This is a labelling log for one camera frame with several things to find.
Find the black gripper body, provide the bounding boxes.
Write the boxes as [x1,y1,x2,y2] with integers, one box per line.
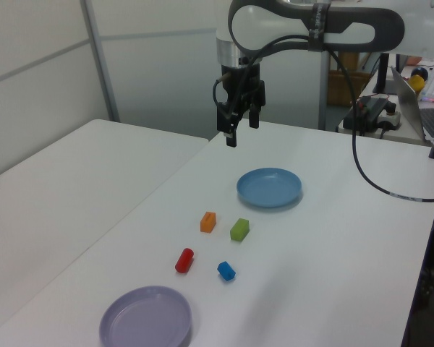
[220,63,263,113]

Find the orange rectangular block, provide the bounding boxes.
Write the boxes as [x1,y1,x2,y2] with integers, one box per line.
[200,211,217,234]

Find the green rectangular block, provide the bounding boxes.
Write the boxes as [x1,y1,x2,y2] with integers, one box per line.
[229,218,250,242]

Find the red cylinder block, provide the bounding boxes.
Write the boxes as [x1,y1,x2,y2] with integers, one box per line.
[174,247,195,274]

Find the blue hexagonal block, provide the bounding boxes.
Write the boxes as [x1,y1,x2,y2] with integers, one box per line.
[216,260,237,283]

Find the blue plate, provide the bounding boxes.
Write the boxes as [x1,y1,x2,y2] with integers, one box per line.
[236,167,303,210]

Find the cardboard box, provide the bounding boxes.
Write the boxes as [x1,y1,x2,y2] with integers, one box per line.
[327,70,370,107]

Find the brown wooden panel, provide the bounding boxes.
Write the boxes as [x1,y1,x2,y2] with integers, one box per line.
[338,52,359,72]

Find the black electronics box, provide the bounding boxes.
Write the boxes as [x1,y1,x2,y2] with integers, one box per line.
[343,96,388,137]

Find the grey button device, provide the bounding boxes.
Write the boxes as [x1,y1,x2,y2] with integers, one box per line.
[378,102,401,130]

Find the black monitor stand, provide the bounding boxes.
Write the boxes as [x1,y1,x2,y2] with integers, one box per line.
[372,53,399,95]

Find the silver laptop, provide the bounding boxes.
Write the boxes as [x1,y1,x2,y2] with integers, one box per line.
[390,66,434,142]

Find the yellow ball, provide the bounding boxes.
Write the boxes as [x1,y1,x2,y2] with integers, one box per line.
[409,74,426,95]

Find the purple plate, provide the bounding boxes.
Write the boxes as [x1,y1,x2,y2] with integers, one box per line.
[99,285,193,347]

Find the grey vertical partition post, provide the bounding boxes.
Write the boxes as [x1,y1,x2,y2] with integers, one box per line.
[318,50,331,130]

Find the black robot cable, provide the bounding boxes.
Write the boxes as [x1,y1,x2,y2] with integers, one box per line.
[212,34,434,203]

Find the grey slanted partition post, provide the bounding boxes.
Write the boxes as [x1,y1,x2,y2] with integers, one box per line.
[80,0,121,123]

